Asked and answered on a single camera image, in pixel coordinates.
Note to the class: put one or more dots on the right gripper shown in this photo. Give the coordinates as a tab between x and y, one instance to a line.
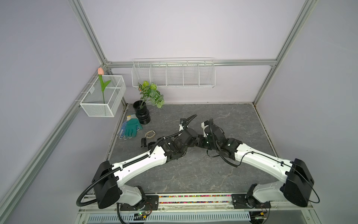
201	138

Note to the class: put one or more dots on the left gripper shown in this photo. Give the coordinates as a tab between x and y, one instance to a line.
193	144

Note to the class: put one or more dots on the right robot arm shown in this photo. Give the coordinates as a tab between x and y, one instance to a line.
294	181

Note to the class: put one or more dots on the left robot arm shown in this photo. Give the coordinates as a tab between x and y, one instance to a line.
110	179

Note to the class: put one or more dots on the beige band watch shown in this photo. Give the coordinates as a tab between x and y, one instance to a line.
150	134

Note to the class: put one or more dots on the black thin band watch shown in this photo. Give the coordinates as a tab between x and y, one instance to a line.
143	142

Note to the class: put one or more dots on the black ribbed plant pot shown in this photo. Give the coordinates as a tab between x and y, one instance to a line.
142	112

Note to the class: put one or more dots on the green work glove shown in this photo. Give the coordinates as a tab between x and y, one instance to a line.
132	127

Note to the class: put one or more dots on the green artificial potted plant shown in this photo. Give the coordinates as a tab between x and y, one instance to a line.
149	93

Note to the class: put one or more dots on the blue dotted work glove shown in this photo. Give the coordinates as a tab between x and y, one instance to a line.
122	131

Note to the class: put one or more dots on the pink artificial tulip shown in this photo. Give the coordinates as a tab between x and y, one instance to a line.
102	83

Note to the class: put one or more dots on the long white wire shelf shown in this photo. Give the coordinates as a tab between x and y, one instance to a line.
181	72

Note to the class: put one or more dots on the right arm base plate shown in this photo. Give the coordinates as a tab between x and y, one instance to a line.
242	201

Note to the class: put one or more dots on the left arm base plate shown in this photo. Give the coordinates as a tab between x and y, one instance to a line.
149	203

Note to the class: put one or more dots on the white slotted cable duct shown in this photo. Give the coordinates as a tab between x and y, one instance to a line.
187	217

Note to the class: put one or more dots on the aluminium front rail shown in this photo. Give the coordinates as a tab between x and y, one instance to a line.
218	201

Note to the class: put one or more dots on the white mesh wall basket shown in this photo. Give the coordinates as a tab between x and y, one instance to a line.
92	101

